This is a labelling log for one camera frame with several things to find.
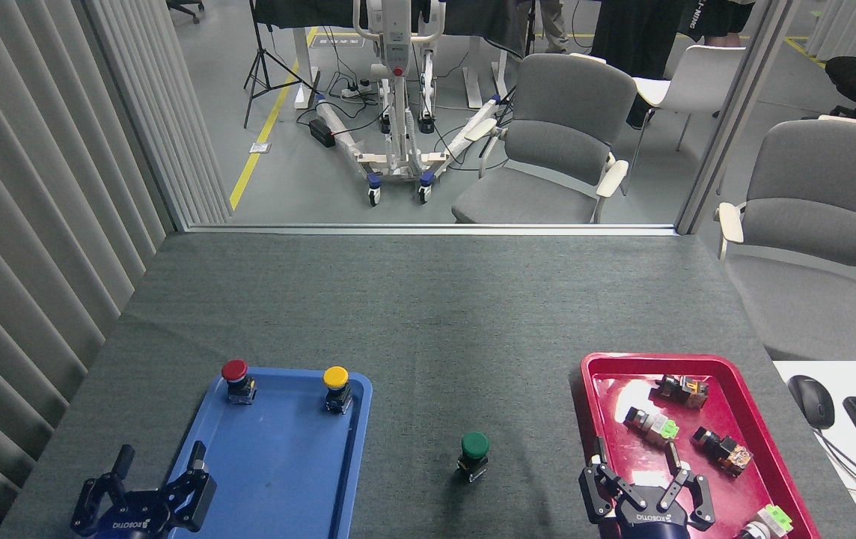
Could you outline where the grey chair with cream armrests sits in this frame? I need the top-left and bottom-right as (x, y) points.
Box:
(714, 116), (856, 362)
(451, 52), (638, 224)

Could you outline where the yellow push button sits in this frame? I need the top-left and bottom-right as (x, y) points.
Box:
(322, 366), (354, 415)

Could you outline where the silver frame post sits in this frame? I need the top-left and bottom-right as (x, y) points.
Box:
(675, 0), (799, 235)

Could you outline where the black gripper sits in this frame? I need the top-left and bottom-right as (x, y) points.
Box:
(70, 441), (218, 539)
(578, 437), (718, 539)

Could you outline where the green push button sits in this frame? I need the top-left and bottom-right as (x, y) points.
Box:
(456, 432), (490, 484)

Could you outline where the white green switch module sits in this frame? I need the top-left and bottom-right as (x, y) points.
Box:
(624, 406), (679, 448)
(735, 505), (794, 539)

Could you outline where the red push button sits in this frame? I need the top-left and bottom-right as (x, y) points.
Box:
(221, 359), (258, 406)

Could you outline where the white wheeled stand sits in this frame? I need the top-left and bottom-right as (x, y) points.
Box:
(314, 0), (502, 207)

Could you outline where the blue plastic tray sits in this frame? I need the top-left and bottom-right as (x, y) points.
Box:
(145, 366), (373, 539)

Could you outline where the person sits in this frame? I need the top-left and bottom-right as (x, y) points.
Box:
(539, 0), (571, 55)
(679, 0), (756, 48)
(591, 0), (687, 130)

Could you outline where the silver frame rail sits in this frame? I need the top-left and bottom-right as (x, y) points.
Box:
(185, 223), (679, 237)

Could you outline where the red plastic tray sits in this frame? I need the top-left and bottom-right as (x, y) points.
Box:
(580, 353), (822, 539)

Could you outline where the black computer mouse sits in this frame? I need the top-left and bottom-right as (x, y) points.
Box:
(787, 374), (836, 430)

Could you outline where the black tripod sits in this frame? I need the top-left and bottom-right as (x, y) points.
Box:
(242, 0), (320, 130)

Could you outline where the black orange switch module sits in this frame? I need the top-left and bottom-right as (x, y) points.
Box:
(693, 427), (754, 478)
(651, 374), (709, 410)

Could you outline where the white plastic chair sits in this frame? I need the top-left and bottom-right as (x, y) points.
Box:
(620, 45), (747, 197)

